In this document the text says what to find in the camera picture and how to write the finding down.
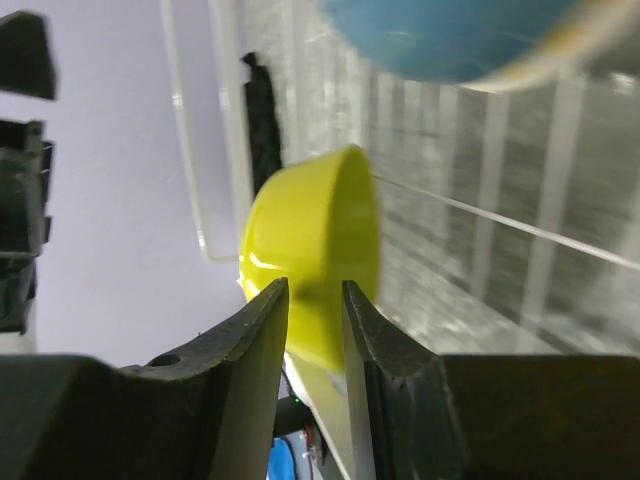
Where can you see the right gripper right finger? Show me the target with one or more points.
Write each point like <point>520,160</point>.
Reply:
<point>416,414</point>

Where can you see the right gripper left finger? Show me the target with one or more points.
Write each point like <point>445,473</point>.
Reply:
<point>203,410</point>

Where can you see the lime green bowl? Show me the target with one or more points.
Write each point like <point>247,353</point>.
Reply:
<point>317,224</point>

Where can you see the white wire dish rack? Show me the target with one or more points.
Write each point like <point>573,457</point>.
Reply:
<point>509,222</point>

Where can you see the dark blue bowl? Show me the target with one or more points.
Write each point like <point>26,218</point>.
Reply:
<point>443,41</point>

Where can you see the patterned white blue bowl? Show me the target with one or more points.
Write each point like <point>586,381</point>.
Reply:
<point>589,29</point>

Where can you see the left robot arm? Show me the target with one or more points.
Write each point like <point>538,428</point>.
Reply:
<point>27,69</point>

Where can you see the black cloth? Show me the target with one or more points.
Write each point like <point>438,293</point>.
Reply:
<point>263,126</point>

